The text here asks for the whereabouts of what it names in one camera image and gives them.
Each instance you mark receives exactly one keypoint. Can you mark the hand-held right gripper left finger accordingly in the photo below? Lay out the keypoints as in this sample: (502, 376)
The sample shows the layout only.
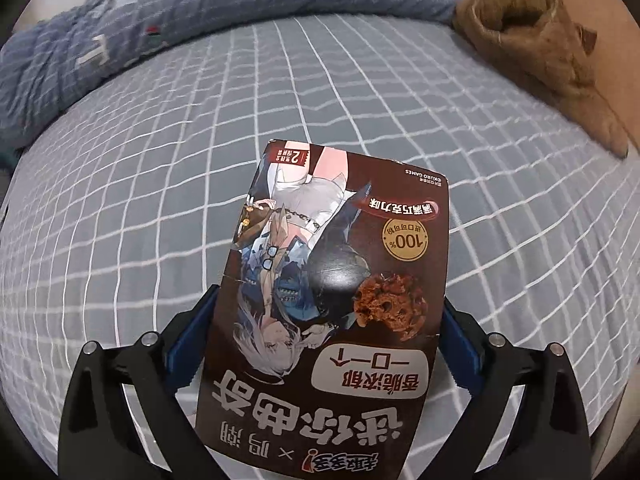
(195, 332)

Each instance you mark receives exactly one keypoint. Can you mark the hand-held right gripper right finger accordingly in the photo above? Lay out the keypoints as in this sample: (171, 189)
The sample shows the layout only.
(460, 345)

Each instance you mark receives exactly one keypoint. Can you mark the brown cookie box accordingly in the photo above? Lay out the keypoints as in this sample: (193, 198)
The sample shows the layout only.
(325, 310)

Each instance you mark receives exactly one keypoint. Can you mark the grey checked bed sheet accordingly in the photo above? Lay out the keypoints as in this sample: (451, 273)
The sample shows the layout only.
(150, 210)

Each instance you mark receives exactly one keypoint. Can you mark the brown fleece coat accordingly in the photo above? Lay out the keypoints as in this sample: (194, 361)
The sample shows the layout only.
(525, 25)

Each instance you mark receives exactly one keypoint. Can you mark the blue striped duvet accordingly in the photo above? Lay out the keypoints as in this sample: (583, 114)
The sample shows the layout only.
(225, 5)

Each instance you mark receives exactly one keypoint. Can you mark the wooden headboard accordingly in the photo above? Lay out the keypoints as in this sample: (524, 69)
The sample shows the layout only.
(605, 25)

